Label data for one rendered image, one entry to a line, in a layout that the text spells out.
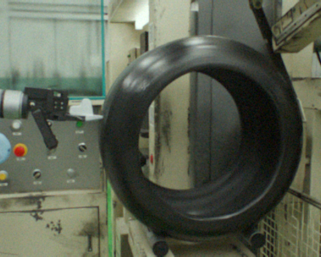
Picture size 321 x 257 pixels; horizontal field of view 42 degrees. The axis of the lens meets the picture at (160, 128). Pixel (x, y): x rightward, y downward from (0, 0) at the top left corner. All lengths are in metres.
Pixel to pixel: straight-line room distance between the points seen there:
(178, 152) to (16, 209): 0.68
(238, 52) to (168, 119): 0.44
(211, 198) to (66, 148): 0.63
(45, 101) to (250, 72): 0.55
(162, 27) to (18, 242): 0.99
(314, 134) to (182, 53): 0.71
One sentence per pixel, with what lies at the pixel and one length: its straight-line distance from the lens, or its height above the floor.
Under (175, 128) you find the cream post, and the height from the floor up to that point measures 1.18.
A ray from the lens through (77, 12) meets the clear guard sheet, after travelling 1.69.
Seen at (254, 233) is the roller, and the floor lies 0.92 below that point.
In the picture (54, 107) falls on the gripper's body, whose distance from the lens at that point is 1.13.
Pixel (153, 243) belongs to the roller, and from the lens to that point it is 1.16.
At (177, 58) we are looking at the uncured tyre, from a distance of 1.07.
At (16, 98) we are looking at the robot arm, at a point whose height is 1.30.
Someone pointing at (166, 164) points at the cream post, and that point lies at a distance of 1.48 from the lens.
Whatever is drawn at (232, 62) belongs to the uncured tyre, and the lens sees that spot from 1.11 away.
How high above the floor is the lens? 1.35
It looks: 7 degrees down
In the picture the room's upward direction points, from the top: straight up
